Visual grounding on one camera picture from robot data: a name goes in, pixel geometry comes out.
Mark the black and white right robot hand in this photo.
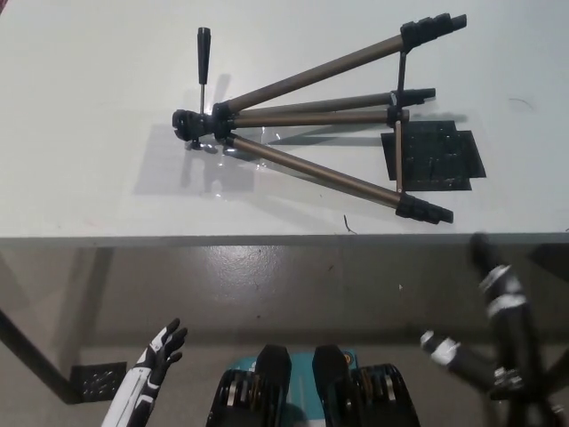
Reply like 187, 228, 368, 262
420, 230, 553, 401

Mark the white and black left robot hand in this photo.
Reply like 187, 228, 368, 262
100, 317, 188, 427

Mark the bronze and black camera tripod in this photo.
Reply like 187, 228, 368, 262
171, 12, 469, 225

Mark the black perforated foot plate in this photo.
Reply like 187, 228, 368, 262
69, 361, 128, 404

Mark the black patterned mat on table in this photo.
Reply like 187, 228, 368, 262
381, 118, 486, 193

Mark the clear plastic tape sheet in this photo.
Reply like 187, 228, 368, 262
132, 123, 279, 197

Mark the black metal table frame bar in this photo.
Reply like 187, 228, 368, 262
0, 306, 79, 405

